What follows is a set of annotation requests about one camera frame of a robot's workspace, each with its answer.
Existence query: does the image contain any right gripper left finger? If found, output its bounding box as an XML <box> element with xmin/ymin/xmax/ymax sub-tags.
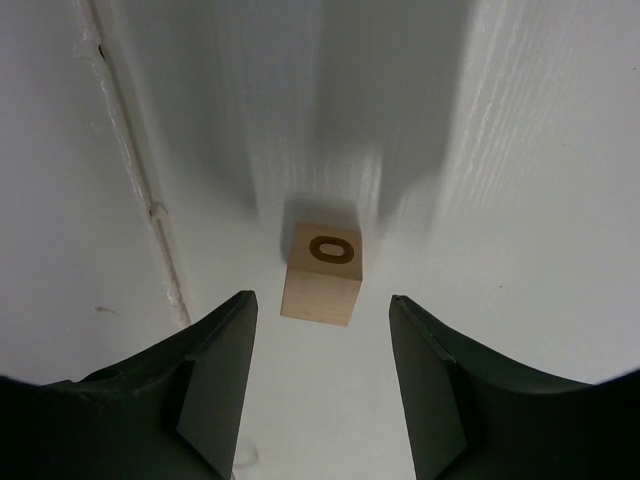
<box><xmin>1</xmin><ymin>291</ymin><xmax>258</xmax><ymax>479</ymax></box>

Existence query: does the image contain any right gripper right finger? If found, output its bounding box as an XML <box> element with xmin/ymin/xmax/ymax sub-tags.
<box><xmin>389</xmin><ymin>295</ymin><xmax>639</xmax><ymax>479</ymax></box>

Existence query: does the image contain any small wood cube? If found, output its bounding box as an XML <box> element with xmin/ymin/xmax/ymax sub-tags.
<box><xmin>280</xmin><ymin>223</ymin><xmax>363</xmax><ymax>326</ymax></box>

